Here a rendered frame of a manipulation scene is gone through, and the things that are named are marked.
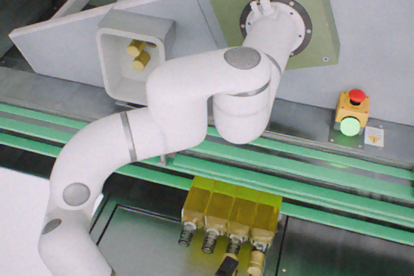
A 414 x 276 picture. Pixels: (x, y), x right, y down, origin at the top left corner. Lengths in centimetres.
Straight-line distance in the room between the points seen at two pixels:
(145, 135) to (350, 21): 54
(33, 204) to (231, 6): 78
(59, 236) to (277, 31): 54
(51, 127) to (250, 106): 73
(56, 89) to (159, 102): 76
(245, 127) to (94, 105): 66
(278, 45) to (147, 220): 64
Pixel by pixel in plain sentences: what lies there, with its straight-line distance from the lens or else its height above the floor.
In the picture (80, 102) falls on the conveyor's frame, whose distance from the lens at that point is 135.
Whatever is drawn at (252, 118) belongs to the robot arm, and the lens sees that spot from 75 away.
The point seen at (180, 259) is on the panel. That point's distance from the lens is 123.
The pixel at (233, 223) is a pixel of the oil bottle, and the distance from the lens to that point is 110.
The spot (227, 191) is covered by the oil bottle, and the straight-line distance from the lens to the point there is 115.
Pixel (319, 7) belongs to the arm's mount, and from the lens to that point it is 96.
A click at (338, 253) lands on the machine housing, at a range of 133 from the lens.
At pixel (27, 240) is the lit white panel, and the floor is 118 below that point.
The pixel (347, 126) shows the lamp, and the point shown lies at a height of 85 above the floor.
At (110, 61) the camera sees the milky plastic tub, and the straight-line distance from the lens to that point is 122.
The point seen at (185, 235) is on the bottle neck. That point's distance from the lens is 109.
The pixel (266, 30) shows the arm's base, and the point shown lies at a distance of 91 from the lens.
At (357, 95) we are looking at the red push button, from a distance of 111.
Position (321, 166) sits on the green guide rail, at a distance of 110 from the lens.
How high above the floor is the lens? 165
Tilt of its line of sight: 42 degrees down
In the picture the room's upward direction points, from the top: 158 degrees counter-clockwise
